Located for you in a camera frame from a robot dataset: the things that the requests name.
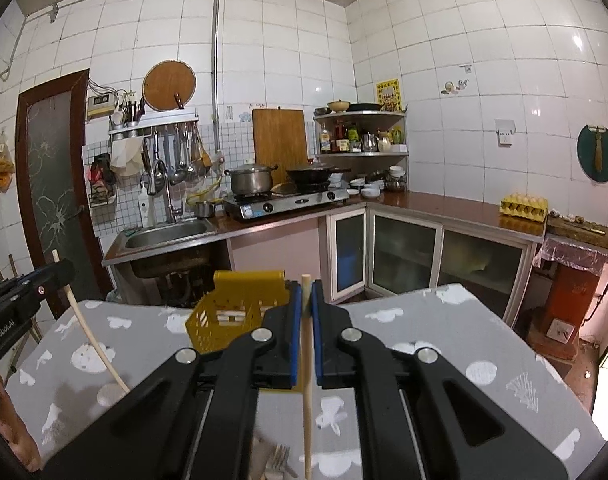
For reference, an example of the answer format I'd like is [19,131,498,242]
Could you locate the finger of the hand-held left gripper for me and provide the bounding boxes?
[21,258,76,307]

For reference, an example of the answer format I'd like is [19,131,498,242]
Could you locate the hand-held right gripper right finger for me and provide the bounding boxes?
[310,279,569,480]

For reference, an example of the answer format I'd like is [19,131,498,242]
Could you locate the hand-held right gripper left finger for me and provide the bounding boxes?
[41,281,305,480]

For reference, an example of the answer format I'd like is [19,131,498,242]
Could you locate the wooden chopstick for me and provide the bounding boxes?
[51,249,131,394]
[301,274,315,480]

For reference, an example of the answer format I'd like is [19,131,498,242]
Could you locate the yellow plastic utensil basket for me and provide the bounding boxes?
[185,270,305,396]

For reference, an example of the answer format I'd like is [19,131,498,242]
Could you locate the row of hanging cooking utensils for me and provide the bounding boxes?
[141,122,215,196]

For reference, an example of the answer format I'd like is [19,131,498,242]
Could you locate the person's left hand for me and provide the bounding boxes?
[0,369,42,472]

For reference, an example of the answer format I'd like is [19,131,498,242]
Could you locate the brown frosted glass door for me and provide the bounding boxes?
[15,69,116,318]

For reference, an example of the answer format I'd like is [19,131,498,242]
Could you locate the grey printed tablecloth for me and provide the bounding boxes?
[4,282,608,480]

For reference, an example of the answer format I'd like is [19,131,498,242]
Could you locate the white dish soap bottle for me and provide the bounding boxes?
[138,182,155,228]

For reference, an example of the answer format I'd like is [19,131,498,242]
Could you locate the metal fork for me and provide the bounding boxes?
[264,442,293,480]

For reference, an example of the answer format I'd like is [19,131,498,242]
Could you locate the steel kitchen sink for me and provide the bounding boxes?
[102,217,219,281]

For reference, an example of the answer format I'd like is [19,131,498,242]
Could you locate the steel gas stove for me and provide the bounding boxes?
[223,186,351,223]

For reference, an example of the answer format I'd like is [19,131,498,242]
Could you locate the steel faucet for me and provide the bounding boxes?
[146,159,185,225]

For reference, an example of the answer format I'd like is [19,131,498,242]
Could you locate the white hanging cloth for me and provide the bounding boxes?
[109,137,145,177]

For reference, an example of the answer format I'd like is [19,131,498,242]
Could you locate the group of white bowls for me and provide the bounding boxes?
[329,165,409,198]

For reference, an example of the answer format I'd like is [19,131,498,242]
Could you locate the steel pot with lid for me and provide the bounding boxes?
[224,162,279,197]

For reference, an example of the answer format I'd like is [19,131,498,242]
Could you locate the black wok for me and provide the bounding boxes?
[285,164,353,187]

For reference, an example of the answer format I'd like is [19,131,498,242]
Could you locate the brown kitchen counter cabinets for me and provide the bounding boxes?
[102,187,547,328]

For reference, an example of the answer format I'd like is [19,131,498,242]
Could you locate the rectangular wooden cutting board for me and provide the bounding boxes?
[252,107,309,186]

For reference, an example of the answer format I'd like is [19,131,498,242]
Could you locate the row of condiment bottles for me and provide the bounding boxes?
[318,121,407,155]

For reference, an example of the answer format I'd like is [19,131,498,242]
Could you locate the round wooden cutting board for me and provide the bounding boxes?
[142,58,197,112]

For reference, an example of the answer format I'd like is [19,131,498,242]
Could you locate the metal corner shelf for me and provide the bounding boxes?
[313,109,411,191]

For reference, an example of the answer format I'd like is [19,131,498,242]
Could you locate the yellow egg tray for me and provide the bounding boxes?
[500,192,549,222]

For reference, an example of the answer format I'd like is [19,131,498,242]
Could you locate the clear plastic table cover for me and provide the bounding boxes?
[534,236,608,276]

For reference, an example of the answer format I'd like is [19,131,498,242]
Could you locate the wooden chopping block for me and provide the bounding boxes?
[546,210,608,251]

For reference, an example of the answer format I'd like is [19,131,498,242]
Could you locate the wire wall basket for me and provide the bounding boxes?
[86,152,117,211]

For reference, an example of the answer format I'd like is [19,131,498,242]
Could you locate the yellow wall control box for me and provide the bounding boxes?
[86,92,116,122]

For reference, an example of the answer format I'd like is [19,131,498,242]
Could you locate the metal wall utensil rack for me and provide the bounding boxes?
[108,109,201,142]

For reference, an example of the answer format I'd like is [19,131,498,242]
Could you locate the yellow wall poster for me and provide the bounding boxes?
[375,78,401,112]

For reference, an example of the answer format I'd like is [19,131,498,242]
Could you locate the grey wall pipe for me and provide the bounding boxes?
[0,0,222,161]

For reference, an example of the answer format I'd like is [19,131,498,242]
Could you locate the white wall socket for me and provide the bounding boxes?
[494,119,515,147]

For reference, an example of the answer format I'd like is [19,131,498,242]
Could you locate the green round wall board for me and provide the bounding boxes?
[576,124,608,183]

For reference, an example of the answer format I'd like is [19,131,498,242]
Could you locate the wooden handled brush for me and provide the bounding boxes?
[586,125,608,173]

